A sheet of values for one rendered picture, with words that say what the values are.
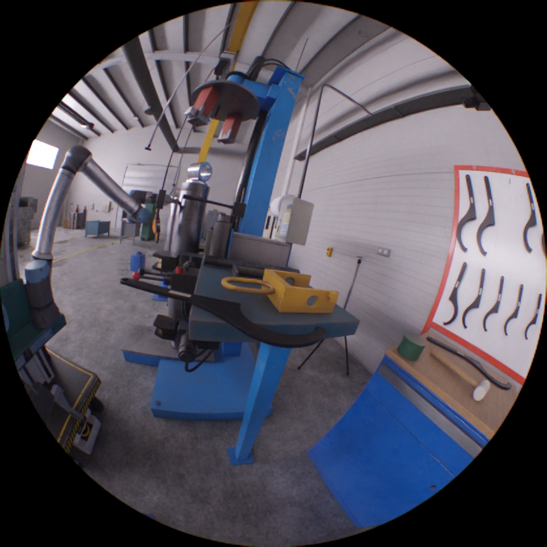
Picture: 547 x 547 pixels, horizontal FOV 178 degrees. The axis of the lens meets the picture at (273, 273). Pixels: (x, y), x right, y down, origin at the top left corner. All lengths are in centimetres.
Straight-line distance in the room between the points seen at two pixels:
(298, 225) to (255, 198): 50
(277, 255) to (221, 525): 150
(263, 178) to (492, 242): 191
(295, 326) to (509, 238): 178
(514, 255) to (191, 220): 243
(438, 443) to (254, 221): 150
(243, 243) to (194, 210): 53
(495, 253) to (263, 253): 178
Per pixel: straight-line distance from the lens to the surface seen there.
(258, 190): 127
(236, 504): 123
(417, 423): 74
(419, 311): 191
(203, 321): 32
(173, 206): 262
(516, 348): 184
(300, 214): 157
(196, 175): 130
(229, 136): 158
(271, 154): 137
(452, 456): 78
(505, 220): 189
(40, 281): 101
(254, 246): 82
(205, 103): 140
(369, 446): 92
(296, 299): 40
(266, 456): 131
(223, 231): 71
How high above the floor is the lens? 123
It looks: 13 degrees down
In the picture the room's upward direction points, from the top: 13 degrees clockwise
